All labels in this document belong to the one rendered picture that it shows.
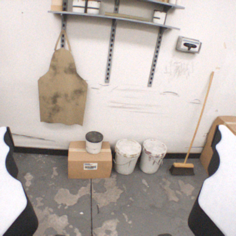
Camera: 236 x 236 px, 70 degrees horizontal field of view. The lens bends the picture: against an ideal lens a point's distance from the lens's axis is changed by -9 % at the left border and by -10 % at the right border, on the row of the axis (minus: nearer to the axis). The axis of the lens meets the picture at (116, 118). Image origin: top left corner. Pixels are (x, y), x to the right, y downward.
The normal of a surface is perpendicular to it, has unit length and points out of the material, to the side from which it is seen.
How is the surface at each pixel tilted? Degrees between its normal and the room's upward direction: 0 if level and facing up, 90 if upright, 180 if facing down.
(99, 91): 90
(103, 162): 88
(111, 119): 90
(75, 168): 90
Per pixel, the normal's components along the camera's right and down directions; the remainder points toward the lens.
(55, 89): 0.45, 0.45
